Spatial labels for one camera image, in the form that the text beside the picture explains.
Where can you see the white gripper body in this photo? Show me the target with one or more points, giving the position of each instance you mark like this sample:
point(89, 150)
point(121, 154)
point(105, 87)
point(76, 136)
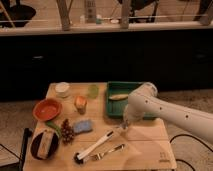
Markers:
point(128, 116)

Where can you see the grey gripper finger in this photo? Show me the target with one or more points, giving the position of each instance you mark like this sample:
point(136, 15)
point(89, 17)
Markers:
point(120, 128)

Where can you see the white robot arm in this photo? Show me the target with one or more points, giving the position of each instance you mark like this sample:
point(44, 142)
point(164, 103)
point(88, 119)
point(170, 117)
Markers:
point(143, 100)

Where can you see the beige folded towel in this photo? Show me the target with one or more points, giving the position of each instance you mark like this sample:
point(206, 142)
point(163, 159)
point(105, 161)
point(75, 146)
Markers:
point(45, 144)

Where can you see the green plastic tray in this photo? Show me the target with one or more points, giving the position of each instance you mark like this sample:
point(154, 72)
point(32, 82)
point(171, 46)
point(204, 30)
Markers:
point(115, 108)

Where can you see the yellow banana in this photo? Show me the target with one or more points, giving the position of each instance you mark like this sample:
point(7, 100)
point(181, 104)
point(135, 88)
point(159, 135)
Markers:
point(117, 97)

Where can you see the green translucent cup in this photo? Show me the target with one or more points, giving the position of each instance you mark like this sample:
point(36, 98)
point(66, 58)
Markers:
point(93, 91)

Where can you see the blue sponge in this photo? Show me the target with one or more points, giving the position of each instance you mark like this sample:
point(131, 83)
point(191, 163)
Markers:
point(82, 126)

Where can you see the orange capped cup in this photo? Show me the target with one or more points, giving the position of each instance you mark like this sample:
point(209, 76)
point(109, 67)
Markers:
point(81, 104)

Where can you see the dark grape bunch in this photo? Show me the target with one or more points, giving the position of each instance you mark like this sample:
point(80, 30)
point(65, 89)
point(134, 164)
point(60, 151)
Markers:
point(67, 132)

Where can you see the black white brush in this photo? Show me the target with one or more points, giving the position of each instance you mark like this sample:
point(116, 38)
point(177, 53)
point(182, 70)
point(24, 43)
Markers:
point(78, 158)

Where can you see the green pepper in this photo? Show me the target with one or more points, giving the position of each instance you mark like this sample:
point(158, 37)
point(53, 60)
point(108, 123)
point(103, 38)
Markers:
point(55, 127)

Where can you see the white round container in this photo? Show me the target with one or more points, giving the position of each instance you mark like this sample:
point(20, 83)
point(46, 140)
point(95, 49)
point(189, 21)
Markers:
point(62, 89)

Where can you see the orange bowl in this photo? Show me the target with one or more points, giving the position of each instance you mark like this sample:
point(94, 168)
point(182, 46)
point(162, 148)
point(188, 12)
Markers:
point(47, 109)

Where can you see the black round plate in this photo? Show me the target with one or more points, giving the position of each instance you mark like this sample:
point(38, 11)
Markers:
point(36, 142)

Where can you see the black stand left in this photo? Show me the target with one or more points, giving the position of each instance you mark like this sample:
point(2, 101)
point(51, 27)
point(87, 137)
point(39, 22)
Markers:
point(27, 134)

